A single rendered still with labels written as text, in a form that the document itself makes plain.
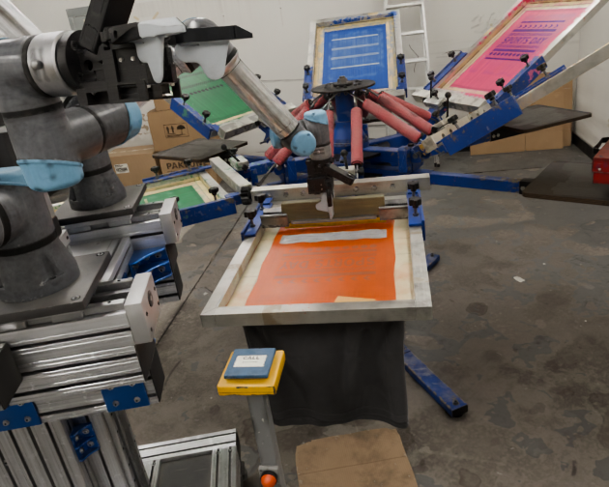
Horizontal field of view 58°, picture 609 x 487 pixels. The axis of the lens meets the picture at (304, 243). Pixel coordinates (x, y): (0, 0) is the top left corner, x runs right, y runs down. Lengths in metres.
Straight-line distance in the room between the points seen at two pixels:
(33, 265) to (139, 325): 0.22
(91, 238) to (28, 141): 0.83
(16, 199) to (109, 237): 0.55
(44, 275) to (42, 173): 0.35
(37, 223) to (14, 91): 0.37
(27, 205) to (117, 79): 0.46
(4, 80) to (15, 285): 0.45
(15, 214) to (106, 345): 0.30
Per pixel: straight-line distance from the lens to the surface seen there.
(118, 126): 0.88
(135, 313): 1.09
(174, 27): 0.57
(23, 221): 1.07
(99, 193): 1.54
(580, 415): 2.60
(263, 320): 1.40
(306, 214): 1.89
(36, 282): 1.10
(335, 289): 1.51
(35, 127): 0.78
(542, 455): 2.40
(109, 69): 0.67
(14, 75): 0.76
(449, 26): 5.91
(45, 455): 1.61
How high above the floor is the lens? 1.69
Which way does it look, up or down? 24 degrees down
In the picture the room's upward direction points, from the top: 8 degrees counter-clockwise
